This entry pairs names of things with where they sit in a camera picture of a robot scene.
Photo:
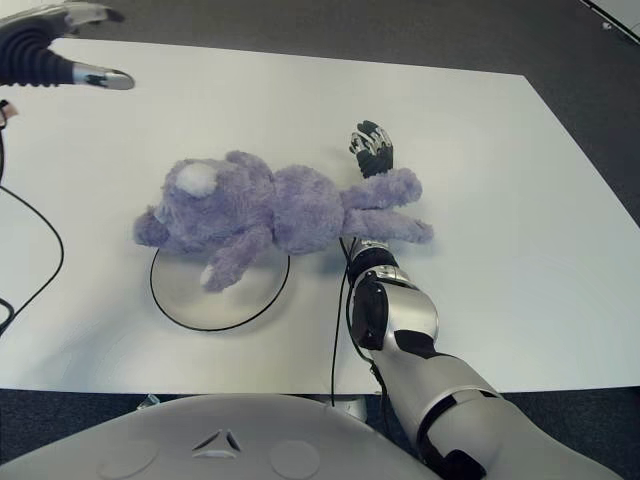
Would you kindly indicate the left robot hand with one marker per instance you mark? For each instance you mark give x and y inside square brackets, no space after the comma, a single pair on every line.
[40,60]

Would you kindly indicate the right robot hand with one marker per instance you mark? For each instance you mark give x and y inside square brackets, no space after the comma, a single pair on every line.
[375,152]

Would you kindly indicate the silver robot torso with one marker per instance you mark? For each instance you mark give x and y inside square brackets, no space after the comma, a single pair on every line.
[150,440]

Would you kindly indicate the white plate black rim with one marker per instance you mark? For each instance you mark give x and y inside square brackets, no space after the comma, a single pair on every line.
[220,300]

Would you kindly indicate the metal table clamp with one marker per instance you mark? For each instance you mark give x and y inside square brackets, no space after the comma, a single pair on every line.
[151,400]

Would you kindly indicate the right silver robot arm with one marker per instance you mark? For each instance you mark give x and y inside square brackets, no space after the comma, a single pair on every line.
[420,325]

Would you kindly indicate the purple plush doll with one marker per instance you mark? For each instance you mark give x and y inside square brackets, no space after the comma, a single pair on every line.
[280,210]

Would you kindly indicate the silver table leg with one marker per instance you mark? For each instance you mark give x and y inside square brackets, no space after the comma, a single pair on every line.
[355,405]

